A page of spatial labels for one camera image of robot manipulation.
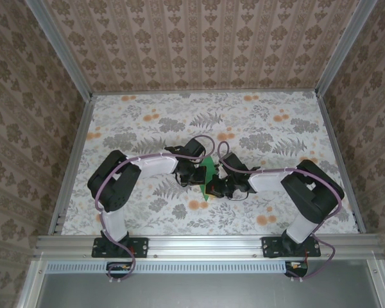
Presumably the green square paper sheet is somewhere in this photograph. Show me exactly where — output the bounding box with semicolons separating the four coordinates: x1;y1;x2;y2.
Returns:
198;157;221;201

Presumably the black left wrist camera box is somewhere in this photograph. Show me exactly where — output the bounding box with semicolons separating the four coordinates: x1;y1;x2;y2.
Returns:
183;137;207;158

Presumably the grey metal panel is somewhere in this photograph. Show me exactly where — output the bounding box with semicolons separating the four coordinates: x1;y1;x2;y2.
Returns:
37;272;381;308

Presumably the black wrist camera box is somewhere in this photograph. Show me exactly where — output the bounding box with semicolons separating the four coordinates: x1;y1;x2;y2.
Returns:
223;153;248;174
183;137;207;158

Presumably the aluminium lower frame bar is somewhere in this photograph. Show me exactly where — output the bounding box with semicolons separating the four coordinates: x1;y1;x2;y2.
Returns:
366;258;385;308
17;259;49;308

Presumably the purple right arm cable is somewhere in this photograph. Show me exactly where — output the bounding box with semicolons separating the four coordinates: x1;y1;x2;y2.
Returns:
218;141;345;280

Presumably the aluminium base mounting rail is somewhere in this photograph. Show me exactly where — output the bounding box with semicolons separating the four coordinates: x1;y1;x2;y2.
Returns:
33;233;385;259

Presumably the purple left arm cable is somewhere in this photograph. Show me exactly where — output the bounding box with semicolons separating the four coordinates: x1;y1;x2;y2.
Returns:
94;135;216;285

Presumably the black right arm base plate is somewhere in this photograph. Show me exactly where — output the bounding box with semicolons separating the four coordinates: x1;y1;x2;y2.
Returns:
262;236;321;259

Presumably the floral printed tablecloth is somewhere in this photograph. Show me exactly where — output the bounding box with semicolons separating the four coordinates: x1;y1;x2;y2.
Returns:
56;91;360;237

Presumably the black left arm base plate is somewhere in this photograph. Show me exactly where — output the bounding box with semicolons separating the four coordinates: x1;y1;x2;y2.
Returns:
92;236;150;259

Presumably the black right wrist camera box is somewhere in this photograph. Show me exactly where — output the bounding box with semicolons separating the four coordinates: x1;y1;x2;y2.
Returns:
223;153;248;174

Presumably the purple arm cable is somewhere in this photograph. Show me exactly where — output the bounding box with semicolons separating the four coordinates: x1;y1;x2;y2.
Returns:
94;135;216;285
218;141;345;280

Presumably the aluminium frame post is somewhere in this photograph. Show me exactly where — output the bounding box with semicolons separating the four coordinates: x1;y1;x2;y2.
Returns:
316;0;373;96
27;0;94;100

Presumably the aluminium table side rail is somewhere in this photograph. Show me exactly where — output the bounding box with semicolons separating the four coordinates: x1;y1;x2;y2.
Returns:
47;94;96;237
316;92;366;234

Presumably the grey slotted cable duct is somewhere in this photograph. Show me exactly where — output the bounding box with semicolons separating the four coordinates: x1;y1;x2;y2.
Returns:
46;260;311;274

